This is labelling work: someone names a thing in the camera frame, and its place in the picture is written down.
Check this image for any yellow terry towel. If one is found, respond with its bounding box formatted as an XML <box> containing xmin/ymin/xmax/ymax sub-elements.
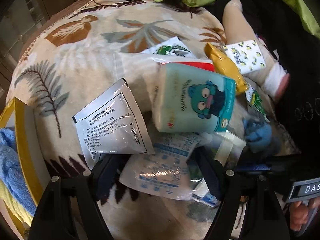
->
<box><xmin>0</xmin><ymin>180</ymin><xmax>33</xmax><ymax>226</ymax></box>

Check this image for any blue terry towel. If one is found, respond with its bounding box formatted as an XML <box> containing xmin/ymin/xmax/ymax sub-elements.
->
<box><xmin>1</xmin><ymin>128</ymin><xmax>36</xmax><ymax>217</ymax></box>

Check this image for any lemon print tissue pack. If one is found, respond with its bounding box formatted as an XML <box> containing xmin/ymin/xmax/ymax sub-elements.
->
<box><xmin>223</xmin><ymin>40</ymin><xmax>266</xmax><ymax>75</ymax></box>

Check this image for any yellow snack bag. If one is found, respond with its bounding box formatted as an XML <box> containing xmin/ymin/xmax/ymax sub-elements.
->
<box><xmin>204</xmin><ymin>43</ymin><xmax>249</xmax><ymax>95</ymax></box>

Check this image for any red white tissue pack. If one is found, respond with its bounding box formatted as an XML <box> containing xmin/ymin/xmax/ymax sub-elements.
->
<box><xmin>150</xmin><ymin>55</ymin><xmax>215</xmax><ymax>72</ymax></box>

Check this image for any blue print clear pouch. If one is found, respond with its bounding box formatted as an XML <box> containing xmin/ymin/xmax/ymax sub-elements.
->
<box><xmin>119</xmin><ymin>133</ymin><xmax>201</xmax><ymax>200</ymax></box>

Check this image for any teal cartoon tissue pack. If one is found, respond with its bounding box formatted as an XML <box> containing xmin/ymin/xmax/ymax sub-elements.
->
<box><xmin>152</xmin><ymin>62</ymin><xmax>235</xmax><ymax>133</ymax></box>

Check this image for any green white medicine sachet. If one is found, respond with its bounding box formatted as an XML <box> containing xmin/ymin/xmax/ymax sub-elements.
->
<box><xmin>141</xmin><ymin>36</ymin><xmax>196</xmax><ymax>59</ymax></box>

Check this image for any person's right hand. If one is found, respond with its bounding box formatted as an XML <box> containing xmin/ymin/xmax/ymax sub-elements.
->
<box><xmin>290</xmin><ymin>197</ymin><xmax>319</xmax><ymax>231</ymax></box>

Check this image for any white box with yellow tape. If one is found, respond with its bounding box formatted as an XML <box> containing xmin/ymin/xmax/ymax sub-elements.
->
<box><xmin>0</xmin><ymin>97</ymin><xmax>51</xmax><ymax>240</ymax></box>

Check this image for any small blue plush toy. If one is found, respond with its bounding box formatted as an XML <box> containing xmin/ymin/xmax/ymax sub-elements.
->
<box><xmin>243</xmin><ymin>119</ymin><xmax>281</xmax><ymax>157</ymax></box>

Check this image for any leaf pattern beige blanket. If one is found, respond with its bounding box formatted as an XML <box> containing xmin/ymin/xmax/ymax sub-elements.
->
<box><xmin>6</xmin><ymin>0</ymin><xmax>298</xmax><ymax>240</ymax></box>

